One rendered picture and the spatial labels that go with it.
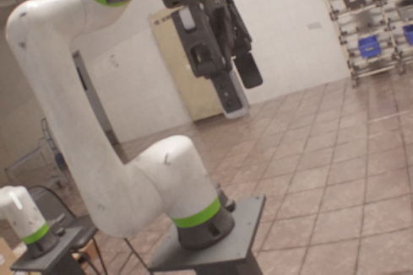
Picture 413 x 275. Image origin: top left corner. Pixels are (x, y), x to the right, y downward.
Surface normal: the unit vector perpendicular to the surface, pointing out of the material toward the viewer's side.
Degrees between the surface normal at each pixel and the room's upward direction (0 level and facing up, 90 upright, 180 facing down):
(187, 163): 89
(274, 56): 90
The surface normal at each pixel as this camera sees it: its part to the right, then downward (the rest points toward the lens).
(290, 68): -0.39, 0.40
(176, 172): 0.61, -0.15
